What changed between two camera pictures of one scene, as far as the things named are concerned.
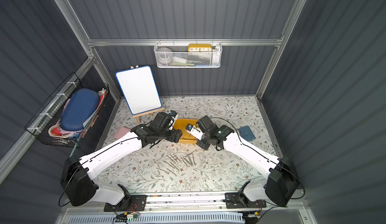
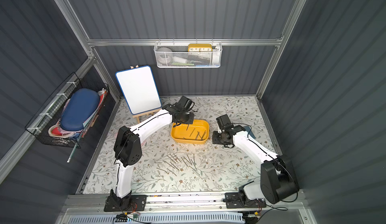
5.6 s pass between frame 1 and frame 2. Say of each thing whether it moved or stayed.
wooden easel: stayed
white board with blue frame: stayed
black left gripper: moved
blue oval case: stayed
